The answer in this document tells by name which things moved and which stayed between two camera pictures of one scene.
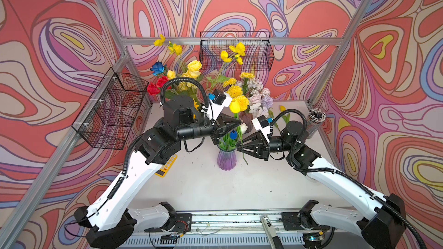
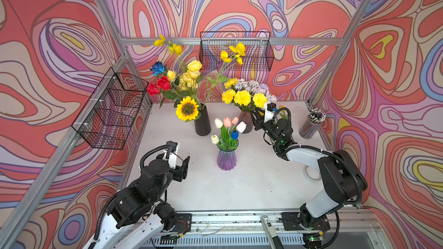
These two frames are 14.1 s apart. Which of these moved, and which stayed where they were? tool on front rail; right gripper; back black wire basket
Moved: right gripper
Stayed: tool on front rail; back black wire basket
